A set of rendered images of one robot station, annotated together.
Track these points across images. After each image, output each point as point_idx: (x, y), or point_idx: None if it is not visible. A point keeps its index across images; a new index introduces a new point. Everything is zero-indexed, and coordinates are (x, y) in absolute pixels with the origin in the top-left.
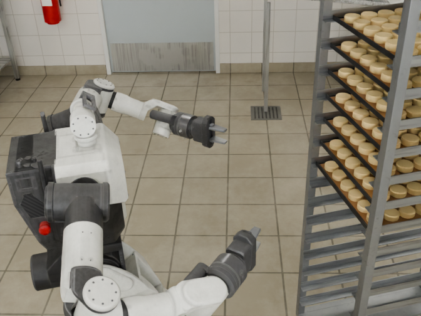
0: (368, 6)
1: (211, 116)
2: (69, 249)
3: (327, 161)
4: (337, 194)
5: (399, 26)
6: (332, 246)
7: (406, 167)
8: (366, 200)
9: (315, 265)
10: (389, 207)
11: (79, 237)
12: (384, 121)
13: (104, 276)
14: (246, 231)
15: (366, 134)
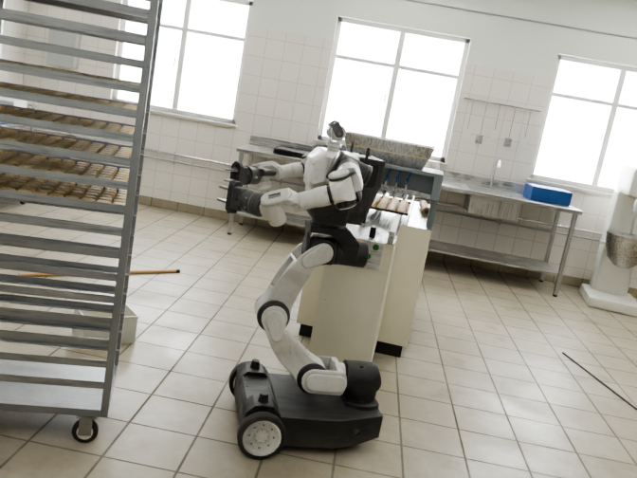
0: (108, 54)
1: (232, 180)
2: None
3: (120, 204)
4: (95, 250)
5: (157, 43)
6: (85, 316)
7: (114, 145)
8: (120, 193)
9: (101, 340)
10: None
11: None
12: (150, 104)
13: (309, 153)
14: (237, 161)
15: None
